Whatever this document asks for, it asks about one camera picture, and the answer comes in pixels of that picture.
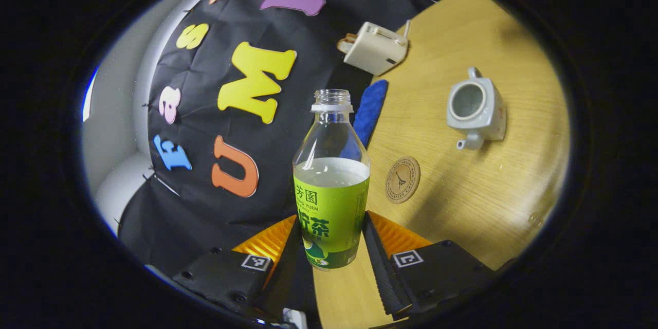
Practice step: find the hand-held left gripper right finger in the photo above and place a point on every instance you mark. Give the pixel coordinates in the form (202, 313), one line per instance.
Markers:
(381, 272)

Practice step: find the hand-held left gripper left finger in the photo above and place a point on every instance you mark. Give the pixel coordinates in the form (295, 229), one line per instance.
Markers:
(280, 282)

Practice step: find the green label water bottle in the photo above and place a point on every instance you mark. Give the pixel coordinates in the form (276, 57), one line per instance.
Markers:
(329, 216)

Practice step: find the round cork coaster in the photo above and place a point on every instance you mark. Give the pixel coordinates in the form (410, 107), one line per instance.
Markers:
(402, 180)

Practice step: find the white ceramic teacup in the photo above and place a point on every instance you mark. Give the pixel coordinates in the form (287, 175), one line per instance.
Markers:
(488, 113)

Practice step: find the white toaster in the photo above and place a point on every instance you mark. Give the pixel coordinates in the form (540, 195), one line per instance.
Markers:
(372, 49)

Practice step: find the bread slice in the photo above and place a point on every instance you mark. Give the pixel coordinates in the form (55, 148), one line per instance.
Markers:
(347, 43)

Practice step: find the black backdrop cloth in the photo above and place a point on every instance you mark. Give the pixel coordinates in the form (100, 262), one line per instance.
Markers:
(308, 51)

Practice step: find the blue towel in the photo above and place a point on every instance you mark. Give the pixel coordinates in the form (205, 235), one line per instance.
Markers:
(371, 108)

